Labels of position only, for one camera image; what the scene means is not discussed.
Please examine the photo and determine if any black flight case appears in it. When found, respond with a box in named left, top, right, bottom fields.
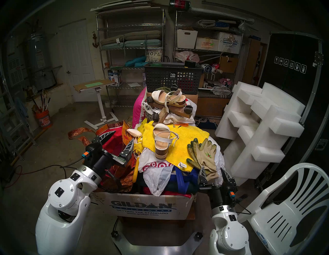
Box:
left=257, top=31, right=329, bottom=190

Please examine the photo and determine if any blue fabric bag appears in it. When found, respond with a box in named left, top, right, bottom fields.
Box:
left=164, top=166, right=200, bottom=194

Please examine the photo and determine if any white overbed rolling table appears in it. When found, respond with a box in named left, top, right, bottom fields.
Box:
left=73, top=78, right=119, bottom=130

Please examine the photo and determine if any brown wooden cabinet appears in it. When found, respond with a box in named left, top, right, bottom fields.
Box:
left=243, top=39, right=268, bottom=85

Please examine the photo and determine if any hope lettering sign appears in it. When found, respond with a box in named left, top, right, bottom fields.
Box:
left=145, top=49, right=163, bottom=62

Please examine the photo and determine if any yellow hooked handle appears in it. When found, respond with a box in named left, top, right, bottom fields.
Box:
left=132, top=157, right=140, bottom=183

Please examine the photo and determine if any white red-logo plastic bag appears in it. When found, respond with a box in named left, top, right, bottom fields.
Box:
left=138, top=148, right=175, bottom=197

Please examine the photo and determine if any white labelled cardboard box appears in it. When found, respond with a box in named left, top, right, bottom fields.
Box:
left=195, top=37, right=219, bottom=51

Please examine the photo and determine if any brown cardboard box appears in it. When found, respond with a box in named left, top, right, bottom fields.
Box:
left=220, top=56, right=239, bottom=74

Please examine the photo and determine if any red ice snowman box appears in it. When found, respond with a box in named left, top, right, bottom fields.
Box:
left=169, top=0, right=191, bottom=11

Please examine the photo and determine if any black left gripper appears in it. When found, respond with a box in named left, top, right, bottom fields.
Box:
left=83, top=131, right=135, bottom=176

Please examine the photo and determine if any blue patterned rug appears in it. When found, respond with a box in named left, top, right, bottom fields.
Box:
left=194, top=117, right=219, bottom=130

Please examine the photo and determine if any white Gildan activewear carton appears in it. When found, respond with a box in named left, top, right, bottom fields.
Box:
left=217, top=32, right=242, bottom=54
left=89, top=192, right=196, bottom=220

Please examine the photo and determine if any pink pillow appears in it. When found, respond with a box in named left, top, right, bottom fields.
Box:
left=132, top=87, right=147, bottom=128

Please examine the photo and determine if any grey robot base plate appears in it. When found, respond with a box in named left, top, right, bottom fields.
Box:
left=111, top=231, right=205, bottom=255

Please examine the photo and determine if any blue white appliance box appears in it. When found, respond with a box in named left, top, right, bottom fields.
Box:
left=107, top=69, right=123, bottom=86

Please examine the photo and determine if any teal pillow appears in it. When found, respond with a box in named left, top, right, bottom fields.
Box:
left=125, top=56, right=147, bottom=68

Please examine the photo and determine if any chrome wire shelving rack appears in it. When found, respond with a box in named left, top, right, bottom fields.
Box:
left=173, top=10, right=243, bottom=90
left=96, top=9, right=166, bottom=108

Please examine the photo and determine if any white foam packing block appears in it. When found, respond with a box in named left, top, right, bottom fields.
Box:
left=261, top=82, right=306, bottom=116
left=215, top=82, right=305, bottom=186

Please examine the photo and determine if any white panel door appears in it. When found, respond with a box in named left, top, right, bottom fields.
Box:
left=58, top=19, right=97, bottom=102

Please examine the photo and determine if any orange black floor cable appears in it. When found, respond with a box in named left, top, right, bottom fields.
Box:
left=5, top=157, right=84, bottom=188

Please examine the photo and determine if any brown patterned fabric strap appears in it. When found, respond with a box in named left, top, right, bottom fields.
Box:
left=67, top=127, right=96, bottom=147

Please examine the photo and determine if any wooden caster dolly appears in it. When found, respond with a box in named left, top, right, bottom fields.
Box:
left=146, top=95, right=194, bottom=124

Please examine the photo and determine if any grey metal ladder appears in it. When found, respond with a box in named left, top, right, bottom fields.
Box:
left=0, top=64, right=38, bottom=160

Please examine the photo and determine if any orange plastic bucket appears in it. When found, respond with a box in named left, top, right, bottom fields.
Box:
left=35, top=109, right=52, bottom=129

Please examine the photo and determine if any long white tube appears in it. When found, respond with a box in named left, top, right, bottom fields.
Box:
left=190, top=7, right=255, bottom=25

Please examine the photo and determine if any white storage bin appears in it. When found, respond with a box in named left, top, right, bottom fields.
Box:
left=177, top=29, right=198, bottom=49

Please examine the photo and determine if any white strap wedge sandal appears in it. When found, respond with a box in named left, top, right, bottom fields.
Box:
left=153, top=123, right=179, bottom=160
left=151, top=89, right=186, bottom=113

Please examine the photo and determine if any white plastic garden chair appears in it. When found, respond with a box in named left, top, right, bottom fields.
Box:
left=236, top=162, right=329, bottom=255

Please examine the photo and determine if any white boards stack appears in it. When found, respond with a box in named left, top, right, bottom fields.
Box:
left=90, top=1, right=161, bottom=13

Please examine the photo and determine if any beige green garden glove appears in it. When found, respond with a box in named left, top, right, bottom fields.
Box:
left=191, top=138, right=219, bottom=181
left=186, top=138, right=203, bottom=170

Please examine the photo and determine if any white red plastic bag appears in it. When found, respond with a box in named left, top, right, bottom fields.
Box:
left=176, top=51, right=199, bottom=63

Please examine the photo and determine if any yellow terry towel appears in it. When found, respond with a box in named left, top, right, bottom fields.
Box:
left=138, top=118, right=210, bottom=172

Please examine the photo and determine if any black plastic mesh basket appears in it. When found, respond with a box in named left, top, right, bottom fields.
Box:
left=144, top=62, right=203, bottom=95

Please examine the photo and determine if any brown wooden chest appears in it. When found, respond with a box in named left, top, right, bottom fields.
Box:
left=195, top=91, right=230, bottom=117

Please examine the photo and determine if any grey water heater tank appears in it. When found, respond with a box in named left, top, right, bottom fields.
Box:
left=27, top=32, right=57, bottom=90

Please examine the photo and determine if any white plastic sheet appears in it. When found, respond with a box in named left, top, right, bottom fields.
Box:
left=208, top=136, right=226, bottom=186

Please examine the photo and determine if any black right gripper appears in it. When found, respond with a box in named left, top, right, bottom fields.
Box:
left=198, top=166, right=238, bottom=208

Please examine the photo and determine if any beige seat cushion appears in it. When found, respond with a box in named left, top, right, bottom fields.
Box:
left=100, top=30, right=162, bottom=45

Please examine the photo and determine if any red orange patterned fabric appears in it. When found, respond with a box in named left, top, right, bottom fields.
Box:
left=95, top=121, right=138, bottom=193

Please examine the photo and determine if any teal seat cushion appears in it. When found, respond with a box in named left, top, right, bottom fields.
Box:
left=102, top=39, right=162, bottom=49

